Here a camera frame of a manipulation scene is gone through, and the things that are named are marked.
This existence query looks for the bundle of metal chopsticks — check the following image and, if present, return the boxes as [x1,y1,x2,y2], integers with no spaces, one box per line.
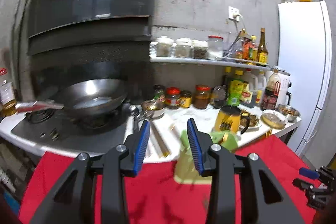
[152,123,172,157]

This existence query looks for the tall dark sauce bottle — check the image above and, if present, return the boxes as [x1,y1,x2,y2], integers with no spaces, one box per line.
[257,28,268,65]

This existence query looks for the yellow mug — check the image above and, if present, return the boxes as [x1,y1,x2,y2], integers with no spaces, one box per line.
[215,105,248,134]

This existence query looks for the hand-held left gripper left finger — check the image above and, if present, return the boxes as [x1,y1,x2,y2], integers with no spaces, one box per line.
[29,120,151,224]

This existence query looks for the white wall shelf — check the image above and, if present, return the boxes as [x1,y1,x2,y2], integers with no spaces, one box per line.
[150,53,271,71]

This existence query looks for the white rice cooker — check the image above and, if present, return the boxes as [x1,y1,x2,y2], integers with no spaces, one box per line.
[273,67,292,106]

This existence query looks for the white refrigerator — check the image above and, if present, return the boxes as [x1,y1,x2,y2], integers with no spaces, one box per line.
[278,0,333,153]

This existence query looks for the black range hood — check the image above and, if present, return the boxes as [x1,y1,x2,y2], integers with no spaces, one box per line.
[12,0,158,56]

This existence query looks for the large orange-lidded pickle jar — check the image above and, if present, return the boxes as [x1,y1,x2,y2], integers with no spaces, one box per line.
[194,85,211,109]

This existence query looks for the red-lidded clear jar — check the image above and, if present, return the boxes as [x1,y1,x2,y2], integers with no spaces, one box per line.
[207,35,223,60]

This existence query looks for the green-label sauce jar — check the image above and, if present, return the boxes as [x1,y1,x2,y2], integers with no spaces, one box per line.
[154,85,166,104]

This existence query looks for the small steel bowl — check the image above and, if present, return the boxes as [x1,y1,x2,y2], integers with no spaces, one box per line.
[141,99,165,118]

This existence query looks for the white wall socket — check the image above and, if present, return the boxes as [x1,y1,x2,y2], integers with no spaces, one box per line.
[228,6,241,22]

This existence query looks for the green-label yellow-cap bottle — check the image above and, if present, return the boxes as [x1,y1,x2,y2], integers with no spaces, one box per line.
[226,70,248,106]

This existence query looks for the white-lidded glass spice jar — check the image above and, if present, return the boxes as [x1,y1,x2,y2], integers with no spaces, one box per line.
[157,36,174,57]
[175,38,193,58]
[193,40,209,59]

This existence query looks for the orange seasoning bottle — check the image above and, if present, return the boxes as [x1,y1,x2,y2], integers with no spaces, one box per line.
[248,35,259,60]

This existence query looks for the plate with food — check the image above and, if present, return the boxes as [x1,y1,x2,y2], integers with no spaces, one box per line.
[239,112,261,128]

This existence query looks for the red tablecloth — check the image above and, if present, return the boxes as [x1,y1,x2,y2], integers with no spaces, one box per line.
[18,135,326,224]

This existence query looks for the yellow-rimmed bowl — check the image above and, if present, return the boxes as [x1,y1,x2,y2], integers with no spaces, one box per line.
[262,109,288,128]

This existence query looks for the small yellow-label jar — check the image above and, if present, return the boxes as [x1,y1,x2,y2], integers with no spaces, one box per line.
[180,90,193,108]

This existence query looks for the dark soy sauce bottle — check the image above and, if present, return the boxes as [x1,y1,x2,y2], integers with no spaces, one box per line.
[261,70,281,111]

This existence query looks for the black gas stove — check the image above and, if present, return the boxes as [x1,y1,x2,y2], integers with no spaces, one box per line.
[10,106,132,147]

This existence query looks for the steel wok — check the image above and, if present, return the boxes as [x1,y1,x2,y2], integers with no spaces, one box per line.
[16,78,129,118]

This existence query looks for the dark glass jar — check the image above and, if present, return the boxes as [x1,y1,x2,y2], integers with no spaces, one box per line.
[211,85,227,108]

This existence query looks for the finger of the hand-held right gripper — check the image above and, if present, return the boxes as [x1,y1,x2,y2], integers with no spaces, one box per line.
[292,178,317,190]
[299,168,320,179]

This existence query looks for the green plastic utensil basket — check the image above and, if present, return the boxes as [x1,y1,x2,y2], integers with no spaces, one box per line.
[174,130,240,185]

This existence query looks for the cooking oil bottle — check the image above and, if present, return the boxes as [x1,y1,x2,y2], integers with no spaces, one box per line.
[0,68,17,117]

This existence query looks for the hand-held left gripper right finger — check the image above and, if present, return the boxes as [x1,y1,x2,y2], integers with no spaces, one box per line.
[186,118,306,224]

